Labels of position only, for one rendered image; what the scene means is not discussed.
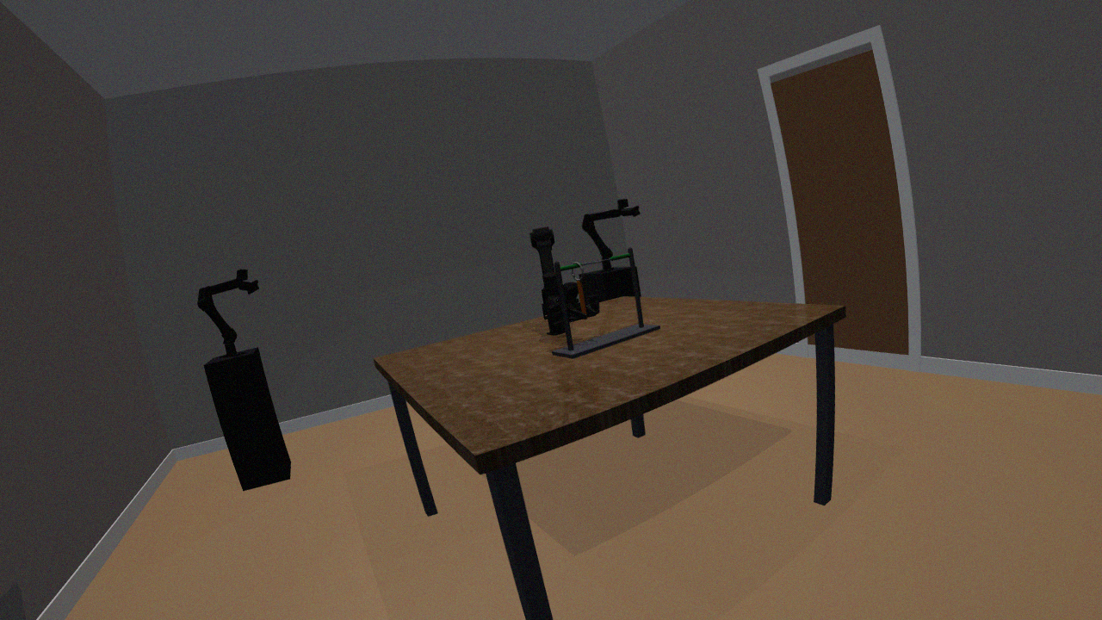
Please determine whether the orange handle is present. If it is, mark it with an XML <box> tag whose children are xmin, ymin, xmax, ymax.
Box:
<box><xmin>572</xmin><ymin>262</ymin><xmax>587</xmax><ymax>315</ymax></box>

